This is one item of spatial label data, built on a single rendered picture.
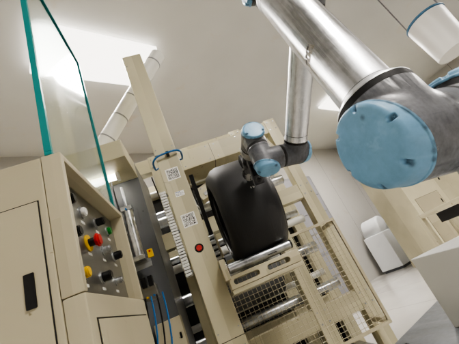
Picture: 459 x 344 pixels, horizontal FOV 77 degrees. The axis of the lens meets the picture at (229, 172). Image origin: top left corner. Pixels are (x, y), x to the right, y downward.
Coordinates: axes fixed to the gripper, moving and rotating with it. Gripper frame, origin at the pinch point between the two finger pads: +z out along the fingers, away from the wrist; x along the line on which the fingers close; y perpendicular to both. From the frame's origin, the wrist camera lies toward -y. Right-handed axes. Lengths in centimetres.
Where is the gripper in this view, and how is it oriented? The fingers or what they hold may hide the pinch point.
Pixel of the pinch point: (250, 180)
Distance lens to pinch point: 142.5
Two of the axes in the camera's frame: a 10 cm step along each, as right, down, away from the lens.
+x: -9.3, 3.2, -1.9
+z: 0.1, 5.3, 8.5
